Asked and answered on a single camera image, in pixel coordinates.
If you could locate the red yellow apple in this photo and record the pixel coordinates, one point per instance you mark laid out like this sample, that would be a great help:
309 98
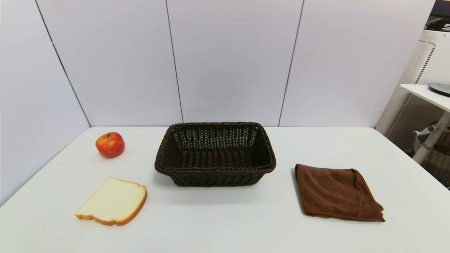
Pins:
110 145

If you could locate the dark brown wicker basket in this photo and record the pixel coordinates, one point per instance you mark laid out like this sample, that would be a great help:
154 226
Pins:
214 174

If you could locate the brown folded cloth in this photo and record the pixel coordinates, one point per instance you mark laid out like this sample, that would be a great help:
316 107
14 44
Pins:
334 193

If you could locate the white bread slice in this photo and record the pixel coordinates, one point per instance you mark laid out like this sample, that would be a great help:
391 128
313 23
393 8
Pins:
112 202

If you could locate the white side table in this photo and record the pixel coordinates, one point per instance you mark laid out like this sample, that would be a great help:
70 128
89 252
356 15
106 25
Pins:
422 92

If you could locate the tan woven storage basket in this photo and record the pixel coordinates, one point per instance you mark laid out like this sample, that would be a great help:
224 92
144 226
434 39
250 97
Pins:
437 158

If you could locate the dark rimmed round plate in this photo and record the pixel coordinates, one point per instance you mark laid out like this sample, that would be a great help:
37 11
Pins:
441 88

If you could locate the black device on purifier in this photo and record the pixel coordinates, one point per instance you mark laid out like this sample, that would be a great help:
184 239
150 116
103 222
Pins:
437 24

